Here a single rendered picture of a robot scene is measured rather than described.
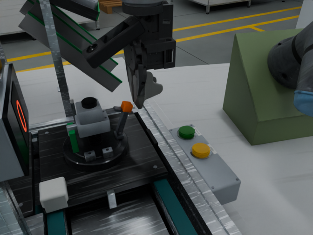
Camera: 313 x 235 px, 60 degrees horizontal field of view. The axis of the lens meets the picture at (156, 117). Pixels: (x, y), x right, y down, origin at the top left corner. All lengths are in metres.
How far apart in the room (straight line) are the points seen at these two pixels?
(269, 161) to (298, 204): 0.14
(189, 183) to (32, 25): 0.50
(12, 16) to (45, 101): 3.48
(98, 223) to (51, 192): 0.11
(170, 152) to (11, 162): 0.39
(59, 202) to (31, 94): 0.66
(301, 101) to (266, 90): 0.19
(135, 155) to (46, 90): 0.62
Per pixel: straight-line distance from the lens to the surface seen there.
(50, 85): 1.17
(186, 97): 1.01
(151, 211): 0.56
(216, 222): 0.51
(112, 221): 0.56
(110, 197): 0.54
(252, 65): 0.82
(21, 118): 0.33
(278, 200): 0.71
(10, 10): 4.46
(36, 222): 0.54
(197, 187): 0.55
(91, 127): 0.56
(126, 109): 0.57
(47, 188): 0.54
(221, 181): 0.57
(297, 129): 0.88
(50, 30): 0.69
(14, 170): 0.30
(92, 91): 1.07
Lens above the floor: 1.37
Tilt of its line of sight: 35 degrees down
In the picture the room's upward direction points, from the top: straight up
